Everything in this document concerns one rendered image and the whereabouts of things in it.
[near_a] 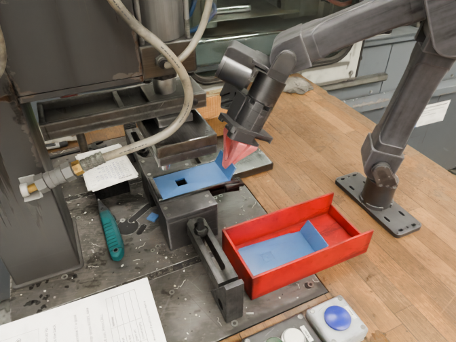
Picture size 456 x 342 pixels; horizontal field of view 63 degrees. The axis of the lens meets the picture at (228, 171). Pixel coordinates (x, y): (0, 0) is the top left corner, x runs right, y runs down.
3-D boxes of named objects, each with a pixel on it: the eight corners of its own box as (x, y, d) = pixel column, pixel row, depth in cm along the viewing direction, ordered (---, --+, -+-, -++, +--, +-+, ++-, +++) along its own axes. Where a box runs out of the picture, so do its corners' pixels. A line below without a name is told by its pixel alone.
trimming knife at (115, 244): (114, 265, 69) (130, 258, 70) (110, 257, 67) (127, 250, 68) (96, 206, 81) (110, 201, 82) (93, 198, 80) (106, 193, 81)
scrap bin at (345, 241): (366, 252, 71) (374, 230, 67) (250, 300, 63) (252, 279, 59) (328, 212, 80) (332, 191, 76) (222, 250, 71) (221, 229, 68)
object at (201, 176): (236, 179, 75) (236, 167, 73) (163, 201, 70) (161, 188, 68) (222, 160, 80) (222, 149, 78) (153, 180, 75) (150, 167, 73)
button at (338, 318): (354, 329, 57) (357, 321, 56) (333, 339, 56) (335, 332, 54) (338, 307, 60) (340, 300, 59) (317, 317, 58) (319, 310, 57)
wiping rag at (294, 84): (290, 101, 123) (321, 89, 127) (290, 93, 121) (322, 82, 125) (268, 85, 133) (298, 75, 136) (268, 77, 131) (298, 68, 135)
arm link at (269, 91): (239, 98, 68) (256, 63, 66) (239, 92, 73) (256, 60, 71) (271, 115, 69) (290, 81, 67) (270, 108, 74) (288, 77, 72)
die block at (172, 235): (218, 235, 75) (217, 207, 70) (170, 251, 71) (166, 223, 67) (184, 178, 89) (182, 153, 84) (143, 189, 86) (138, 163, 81)
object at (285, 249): (326, 255, 70) (329, 244, 68) (252, 280, 65) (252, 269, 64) (307, 229, 75) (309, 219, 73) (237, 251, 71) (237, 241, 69)
